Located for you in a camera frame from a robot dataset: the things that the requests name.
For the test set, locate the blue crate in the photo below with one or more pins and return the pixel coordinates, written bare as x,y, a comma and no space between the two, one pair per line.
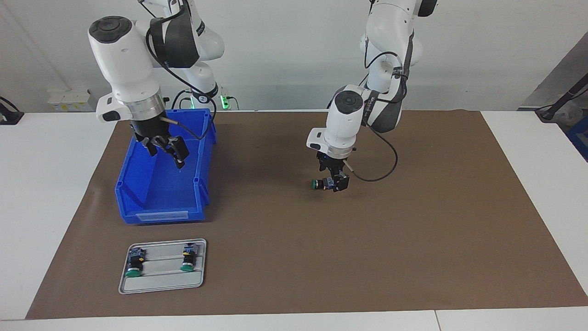
579,138

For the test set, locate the black clamp mount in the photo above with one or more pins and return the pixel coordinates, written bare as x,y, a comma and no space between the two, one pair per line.
9,117

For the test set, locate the black stand pole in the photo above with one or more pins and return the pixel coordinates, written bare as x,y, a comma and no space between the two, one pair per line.
565,99

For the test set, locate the green push button switch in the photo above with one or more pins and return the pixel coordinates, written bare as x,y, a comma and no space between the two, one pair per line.
321,184
188,258
135,264

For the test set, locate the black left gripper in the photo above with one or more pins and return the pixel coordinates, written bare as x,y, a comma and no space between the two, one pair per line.
333,163

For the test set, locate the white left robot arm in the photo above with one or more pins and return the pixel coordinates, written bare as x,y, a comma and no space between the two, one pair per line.
349,124

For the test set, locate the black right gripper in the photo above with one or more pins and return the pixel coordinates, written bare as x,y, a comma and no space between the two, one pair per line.
149,128

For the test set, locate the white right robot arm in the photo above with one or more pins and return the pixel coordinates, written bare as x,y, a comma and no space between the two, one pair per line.
124,59

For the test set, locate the brown table mat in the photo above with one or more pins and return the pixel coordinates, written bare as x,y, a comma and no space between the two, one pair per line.
321,253

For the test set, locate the blue plastic storage bin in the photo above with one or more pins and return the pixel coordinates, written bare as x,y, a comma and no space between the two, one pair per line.
170,193

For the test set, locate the grey metal tray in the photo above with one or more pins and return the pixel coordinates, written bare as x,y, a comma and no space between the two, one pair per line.
161,282

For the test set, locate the white wall socket box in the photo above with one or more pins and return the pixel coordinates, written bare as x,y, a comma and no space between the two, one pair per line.
69,99

